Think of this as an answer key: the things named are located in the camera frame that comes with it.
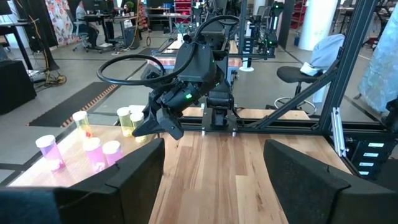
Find black mat hazard stripe edge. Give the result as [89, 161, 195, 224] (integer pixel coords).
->
[27, 81, 119, 128]

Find blue patterned fabric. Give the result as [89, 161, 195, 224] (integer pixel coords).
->
[357, 7, 398, 114]

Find floral fabric curtain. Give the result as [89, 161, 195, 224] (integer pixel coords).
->
[45, 0, 80, 46]

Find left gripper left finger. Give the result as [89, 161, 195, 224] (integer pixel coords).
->
[53, 138, 166, 224]

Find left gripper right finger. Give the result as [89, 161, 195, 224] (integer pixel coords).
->
[263, 139, 398, 224]

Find silver metal bracket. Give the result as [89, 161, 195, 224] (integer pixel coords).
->
[330, 107, 348, 158]

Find person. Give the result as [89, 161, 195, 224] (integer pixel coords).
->
[74, 0, 100, 49]

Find black box white labels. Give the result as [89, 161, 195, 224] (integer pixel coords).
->
[349, 133, 392, 181]

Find purple translucent medicine bottle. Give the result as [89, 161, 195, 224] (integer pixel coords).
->
[82, 137, 108, 174]
[101, 140, 124, 167]
[35, 134, 66, 172]

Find light blue garment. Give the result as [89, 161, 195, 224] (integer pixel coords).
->
[300, 33, 346, 77]

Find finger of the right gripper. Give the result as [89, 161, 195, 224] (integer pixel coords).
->
[157, 108, 184, 141]
[132, 105, 159, 136]

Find black stool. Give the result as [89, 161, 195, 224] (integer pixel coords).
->
[273, 65, 326, 116]

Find black aluminium rig frame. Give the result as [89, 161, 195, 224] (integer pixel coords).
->
[180, 0, 398, 187]

